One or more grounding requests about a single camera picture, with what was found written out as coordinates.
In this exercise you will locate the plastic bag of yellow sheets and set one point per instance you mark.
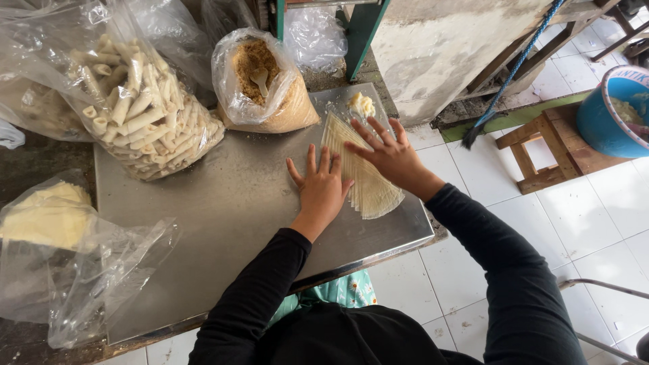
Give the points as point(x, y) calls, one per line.
point(56, 238)

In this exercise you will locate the green metal frame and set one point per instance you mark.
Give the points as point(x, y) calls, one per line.
point(362, 35)

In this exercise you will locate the stainless steel work sheet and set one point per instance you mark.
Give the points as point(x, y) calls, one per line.
point(218, 218)

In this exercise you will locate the plastic bag of brown crumbs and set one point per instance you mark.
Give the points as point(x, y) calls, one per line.
point(294, 109)

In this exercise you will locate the dark wooden furniture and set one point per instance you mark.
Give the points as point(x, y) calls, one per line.
point(621, 33)

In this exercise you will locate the crumpled clear plastic bag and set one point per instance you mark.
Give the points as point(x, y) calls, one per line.
point(314, 38)

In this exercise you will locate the person's green floral cloth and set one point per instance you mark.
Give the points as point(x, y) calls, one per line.
point(345, 294)

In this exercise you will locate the white plastic spoon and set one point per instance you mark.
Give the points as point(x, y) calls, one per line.
point(261, 79)

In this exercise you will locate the stack of triangular pastry wrappers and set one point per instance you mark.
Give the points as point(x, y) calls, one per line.
point(372, 190)

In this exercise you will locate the blue plastic basin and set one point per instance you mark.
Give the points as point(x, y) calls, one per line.
point(596, 124)

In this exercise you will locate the person's right hand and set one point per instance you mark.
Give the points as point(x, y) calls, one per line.
point(395, 159)

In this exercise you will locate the wooden frame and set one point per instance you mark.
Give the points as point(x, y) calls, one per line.
point(537, 50)

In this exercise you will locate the lump of pale paste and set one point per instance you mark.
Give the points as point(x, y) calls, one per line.
point(361, 104)

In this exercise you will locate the low wooden stool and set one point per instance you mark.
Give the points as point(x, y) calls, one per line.
point(555, 147)

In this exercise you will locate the plastic bag of rolled pastries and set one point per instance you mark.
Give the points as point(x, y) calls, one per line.
point(142, 116)

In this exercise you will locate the white plastic scrap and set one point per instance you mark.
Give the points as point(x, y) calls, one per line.
point(9, 136)

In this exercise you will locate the person's black garment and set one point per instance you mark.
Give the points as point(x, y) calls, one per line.
point(355, 337)

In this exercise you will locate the pale dough in basin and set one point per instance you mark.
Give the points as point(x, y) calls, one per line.
point(624, 111)

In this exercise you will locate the person's left hand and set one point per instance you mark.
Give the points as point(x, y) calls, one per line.
point(319, 195)

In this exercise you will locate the grey metal chair frame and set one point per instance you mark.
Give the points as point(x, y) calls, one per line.
point(603, 286)

